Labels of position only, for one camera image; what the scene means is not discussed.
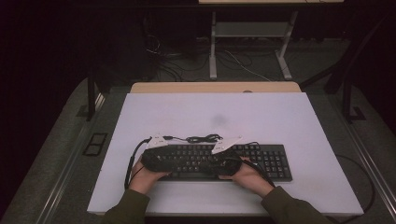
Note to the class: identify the person's left hand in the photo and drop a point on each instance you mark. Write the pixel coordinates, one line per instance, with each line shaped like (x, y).
(144, 179)

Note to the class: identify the aluminium floor rail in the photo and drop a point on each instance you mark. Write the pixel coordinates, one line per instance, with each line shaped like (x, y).
(370, 168)
(71, 155)

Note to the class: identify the person's right hand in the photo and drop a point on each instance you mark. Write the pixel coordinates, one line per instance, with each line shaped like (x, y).
(249, 179)

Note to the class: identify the wooden table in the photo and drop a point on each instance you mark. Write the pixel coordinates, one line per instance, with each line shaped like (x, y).
(186, 87)

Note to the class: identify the black keyboard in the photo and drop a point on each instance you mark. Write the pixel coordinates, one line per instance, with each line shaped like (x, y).
(267, 160)

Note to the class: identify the grey table grommet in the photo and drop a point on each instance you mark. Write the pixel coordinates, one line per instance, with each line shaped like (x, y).
(247, 91)

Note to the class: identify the white board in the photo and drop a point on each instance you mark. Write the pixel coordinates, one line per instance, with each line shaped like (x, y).
(218, 109)

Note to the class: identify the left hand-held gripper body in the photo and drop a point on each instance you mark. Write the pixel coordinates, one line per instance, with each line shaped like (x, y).
(152, 160)

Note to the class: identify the black metal stand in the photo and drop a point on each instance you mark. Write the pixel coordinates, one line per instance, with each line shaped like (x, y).
(346, 99)

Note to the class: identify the white metal desk frame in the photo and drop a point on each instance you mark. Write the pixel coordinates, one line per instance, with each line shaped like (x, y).
(249, 29)

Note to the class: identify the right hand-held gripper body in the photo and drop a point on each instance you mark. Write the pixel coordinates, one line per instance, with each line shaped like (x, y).
(233, 163)

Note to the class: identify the black floor socket frame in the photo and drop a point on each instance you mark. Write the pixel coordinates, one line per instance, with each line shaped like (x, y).
(95, 144)

